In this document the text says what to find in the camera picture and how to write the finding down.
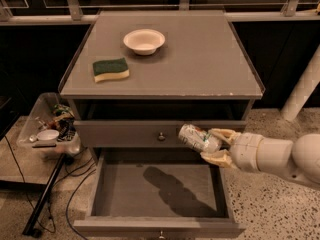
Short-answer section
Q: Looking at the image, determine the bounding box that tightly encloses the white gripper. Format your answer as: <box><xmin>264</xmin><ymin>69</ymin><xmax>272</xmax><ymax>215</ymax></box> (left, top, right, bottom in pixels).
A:
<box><xmin>200</xmin><ymin>128</ymin><xmax>263</xmax><ymax>172</ymax></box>

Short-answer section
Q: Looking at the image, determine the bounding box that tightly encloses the crushed silver 7up can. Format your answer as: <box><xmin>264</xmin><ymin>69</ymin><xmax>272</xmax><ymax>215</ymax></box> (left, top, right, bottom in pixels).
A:
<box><xmin>178</xmin><ymin>124</ymin><xmax>222</xmax><ymax>153</ymax></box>

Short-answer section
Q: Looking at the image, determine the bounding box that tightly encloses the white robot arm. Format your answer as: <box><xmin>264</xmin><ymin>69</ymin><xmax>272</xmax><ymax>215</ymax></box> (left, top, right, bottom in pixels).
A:
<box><xmin>200</xmin><ymin>46</ymin><xmax>320</xmax><ymax>189</ymax></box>

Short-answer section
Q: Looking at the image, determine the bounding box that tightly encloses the round top drawer knob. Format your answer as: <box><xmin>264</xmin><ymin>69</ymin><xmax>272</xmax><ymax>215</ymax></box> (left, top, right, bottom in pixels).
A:
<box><xmin>158</xmin><ymin>132</ymin><xmax>166</xmax><ymax>141</ymax></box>

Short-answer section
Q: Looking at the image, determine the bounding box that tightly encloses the round drawer knob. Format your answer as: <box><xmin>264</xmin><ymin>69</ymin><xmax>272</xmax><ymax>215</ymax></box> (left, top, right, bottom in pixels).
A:
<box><xmin>158</xmin><ymin>132</ymin><xmax>166</xmax><ymax>141</ymax></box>
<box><xmin>158</xmin><ymin>231</ymin><xmax>166</xmax><ymax>240</ymax></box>

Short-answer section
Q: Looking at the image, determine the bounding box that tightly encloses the open grey middle drawer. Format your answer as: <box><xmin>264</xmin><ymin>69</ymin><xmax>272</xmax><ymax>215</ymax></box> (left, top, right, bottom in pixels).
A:
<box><xmin>74</xmin><ymin>148</ymin><xmax>245</xmax><ymax>240</ymax></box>

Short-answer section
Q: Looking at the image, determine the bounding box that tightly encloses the round middle drawer knob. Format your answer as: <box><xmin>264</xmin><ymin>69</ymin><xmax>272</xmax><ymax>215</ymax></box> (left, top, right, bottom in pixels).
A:
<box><xmin>158</xmin><ymin>231</ymin><xmax>166</xmax><ymax>240</ymax></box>

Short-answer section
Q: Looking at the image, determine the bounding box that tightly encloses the grey drawer cabinet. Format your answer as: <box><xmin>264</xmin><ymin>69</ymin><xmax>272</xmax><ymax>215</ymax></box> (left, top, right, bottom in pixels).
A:
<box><xmin>59</xmin><ymin>11</ymin><xmax>264</xmax><ymax>158</ymax></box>

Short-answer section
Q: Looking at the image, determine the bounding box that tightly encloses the grey top drawer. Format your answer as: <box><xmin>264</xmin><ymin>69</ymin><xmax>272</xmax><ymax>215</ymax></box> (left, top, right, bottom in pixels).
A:
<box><xmin>74</xmin><ymin>120</ymin><xmax>246</xmax><ymax>148</ymax></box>

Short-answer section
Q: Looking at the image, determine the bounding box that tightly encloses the white paper bowl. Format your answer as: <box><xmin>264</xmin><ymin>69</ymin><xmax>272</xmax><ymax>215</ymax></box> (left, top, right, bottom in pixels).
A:
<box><xmin>123</xmin><ymin>29</ymin><xmax>166</xmax><ymax>56</ymax></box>

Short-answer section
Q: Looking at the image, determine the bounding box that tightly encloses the green yellow sponge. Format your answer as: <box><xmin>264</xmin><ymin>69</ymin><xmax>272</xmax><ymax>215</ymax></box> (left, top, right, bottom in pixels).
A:
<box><xmin>93</xmin><ymin>58</ymin><xmax>130</xmax><ymax>83</ymax></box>

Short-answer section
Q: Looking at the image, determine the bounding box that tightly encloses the clutter of items in bin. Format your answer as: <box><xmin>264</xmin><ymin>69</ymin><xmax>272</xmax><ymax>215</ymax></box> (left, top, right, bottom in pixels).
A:
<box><xmin>37</xmin><ymin>104</ymin><xmax>76</xmax><ymax>142</ymax></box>

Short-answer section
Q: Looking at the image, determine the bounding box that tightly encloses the clear plastic bin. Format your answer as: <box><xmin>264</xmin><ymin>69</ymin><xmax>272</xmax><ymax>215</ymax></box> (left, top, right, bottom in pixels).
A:
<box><xmin>17</xmin><ymin>93</ymin><xmax>82</xmax><ymax>160</ymax></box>

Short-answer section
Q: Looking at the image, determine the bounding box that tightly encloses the small white bowl in bin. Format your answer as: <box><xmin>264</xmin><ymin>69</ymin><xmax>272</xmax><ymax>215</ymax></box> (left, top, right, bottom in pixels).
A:
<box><xmin>37</xmin><ymin>129</ymin><xmax>59</xmax><ymax>141</ymax></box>

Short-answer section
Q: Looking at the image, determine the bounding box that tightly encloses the metal window railing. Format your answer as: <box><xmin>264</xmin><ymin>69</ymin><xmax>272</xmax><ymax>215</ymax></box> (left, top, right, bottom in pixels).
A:
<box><xmin>0</xmin><ymin>0</ymin><xmax>320</xmax><ymax>25</ymax></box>

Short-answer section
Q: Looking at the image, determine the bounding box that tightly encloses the black floor bar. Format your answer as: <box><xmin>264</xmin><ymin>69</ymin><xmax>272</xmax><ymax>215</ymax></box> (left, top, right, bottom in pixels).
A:
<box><xmin>23</xmin><ymin>154</ymin><xmax>66</xmax><ymax>236</ymax></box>

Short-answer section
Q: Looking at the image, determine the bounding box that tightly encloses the black floor cable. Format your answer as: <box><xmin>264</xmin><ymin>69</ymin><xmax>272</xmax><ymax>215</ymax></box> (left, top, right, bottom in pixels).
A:
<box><xmin>3</xmin><ymin>135</ymin><xmax>98</xmax><ymax>240</ymax></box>

